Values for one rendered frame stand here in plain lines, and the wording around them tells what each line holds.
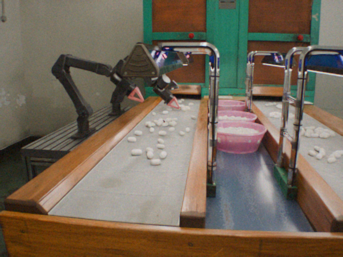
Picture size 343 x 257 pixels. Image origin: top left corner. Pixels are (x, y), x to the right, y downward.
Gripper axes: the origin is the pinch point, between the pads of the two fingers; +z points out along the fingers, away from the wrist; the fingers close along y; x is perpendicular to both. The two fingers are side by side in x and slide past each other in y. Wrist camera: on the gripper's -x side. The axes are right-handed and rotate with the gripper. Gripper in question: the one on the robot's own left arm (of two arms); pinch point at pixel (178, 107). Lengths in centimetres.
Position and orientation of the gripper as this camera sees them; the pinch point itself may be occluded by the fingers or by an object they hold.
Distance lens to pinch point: 189.3
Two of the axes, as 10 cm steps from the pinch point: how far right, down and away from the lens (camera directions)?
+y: 1.2, -2.5, 9.6
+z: 7.4, 6.7, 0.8
